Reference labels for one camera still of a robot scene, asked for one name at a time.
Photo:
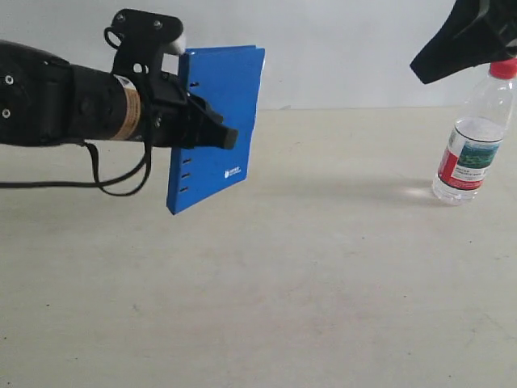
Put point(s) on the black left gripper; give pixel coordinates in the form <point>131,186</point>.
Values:
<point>164,102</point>

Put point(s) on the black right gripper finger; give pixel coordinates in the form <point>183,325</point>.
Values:
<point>475,33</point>

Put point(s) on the blue ring binder notebook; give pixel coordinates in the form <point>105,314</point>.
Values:
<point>223,85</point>

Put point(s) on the clear plastic water bottle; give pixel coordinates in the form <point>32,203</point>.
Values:
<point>477,135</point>

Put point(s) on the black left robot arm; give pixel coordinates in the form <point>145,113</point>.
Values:
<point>47,101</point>

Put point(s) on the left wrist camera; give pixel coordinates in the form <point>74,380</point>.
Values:
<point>143,38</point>

